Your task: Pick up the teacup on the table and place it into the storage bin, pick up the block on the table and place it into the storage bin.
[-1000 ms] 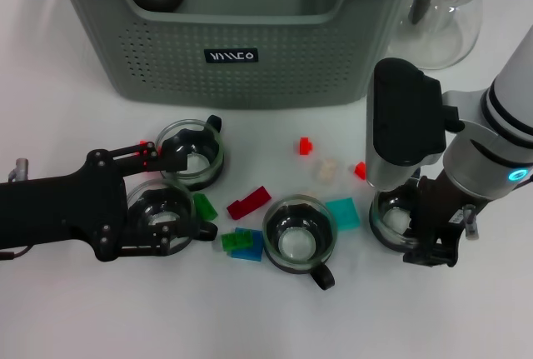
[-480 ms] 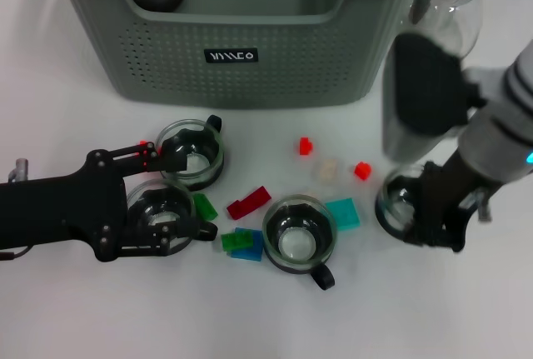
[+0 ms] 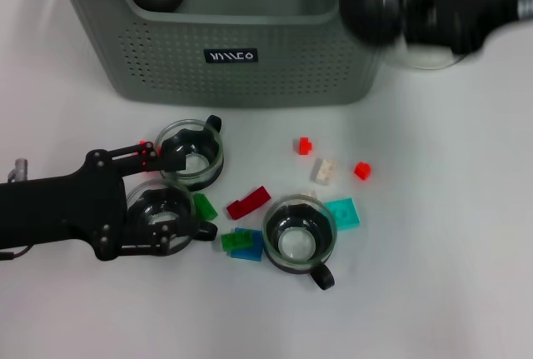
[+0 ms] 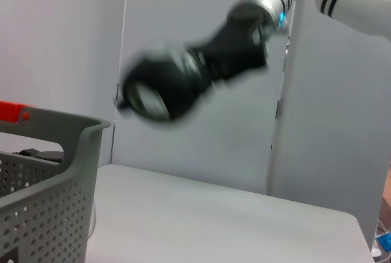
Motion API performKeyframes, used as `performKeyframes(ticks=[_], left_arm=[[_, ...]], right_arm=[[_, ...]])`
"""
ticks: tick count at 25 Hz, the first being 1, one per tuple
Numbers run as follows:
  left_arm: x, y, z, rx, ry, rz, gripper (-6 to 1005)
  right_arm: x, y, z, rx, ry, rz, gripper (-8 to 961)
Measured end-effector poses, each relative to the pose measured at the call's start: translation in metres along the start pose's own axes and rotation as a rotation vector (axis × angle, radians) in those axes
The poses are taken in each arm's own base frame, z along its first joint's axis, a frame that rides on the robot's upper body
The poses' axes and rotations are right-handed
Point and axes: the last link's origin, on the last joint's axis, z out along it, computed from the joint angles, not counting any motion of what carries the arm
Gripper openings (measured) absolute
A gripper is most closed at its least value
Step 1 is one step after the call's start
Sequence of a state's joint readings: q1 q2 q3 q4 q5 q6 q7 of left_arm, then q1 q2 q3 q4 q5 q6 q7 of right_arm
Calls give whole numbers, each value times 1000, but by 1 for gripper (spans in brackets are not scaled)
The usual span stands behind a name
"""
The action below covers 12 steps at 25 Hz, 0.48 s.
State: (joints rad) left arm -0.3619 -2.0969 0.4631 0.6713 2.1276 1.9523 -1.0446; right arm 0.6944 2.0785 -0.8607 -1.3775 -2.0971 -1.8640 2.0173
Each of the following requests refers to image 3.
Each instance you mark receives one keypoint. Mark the teal square toy plate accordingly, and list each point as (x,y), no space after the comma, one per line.
(343,211)

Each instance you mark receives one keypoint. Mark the white long toy brick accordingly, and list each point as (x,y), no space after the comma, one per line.
(310,194)

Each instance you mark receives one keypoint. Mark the red trapezoid toy block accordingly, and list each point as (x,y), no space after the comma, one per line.
(142,142)

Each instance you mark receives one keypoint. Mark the dark red long brick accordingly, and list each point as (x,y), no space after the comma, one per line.
(248,202)

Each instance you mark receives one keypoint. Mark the small red stepped block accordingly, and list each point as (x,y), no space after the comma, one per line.
(305,146)

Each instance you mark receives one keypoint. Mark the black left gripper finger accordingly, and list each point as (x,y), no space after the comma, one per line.
(162,242)
(137,159)

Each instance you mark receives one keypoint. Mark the green flat toy brick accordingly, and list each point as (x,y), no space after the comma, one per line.
(235,240)

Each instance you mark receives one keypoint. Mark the white square toy brick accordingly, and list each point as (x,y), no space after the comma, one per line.
(324,171)

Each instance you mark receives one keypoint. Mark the small red rounded block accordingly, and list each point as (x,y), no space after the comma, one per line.
(362,170)

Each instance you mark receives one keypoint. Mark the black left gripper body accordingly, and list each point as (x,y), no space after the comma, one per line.
(62,209)

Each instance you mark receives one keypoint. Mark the grey-green perforated storage bin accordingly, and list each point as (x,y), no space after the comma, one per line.
(250,84)

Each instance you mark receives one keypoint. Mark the blue square toy plate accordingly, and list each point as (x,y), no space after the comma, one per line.
(250,252)

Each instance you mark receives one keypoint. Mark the glass carafe with black lid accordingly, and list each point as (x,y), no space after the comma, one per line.
(424,59)

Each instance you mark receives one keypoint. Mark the glass teacup black base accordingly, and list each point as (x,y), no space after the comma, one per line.
(297,242)
(208,159)
(166,209)
(370,13)

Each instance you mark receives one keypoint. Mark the silver pipe fitting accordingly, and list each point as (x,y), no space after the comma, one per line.
(18,169)

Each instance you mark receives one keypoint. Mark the green sloped toy brick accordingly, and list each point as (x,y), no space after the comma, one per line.
(206,209)

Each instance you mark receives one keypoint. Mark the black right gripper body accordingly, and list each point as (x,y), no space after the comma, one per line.
(458,1)

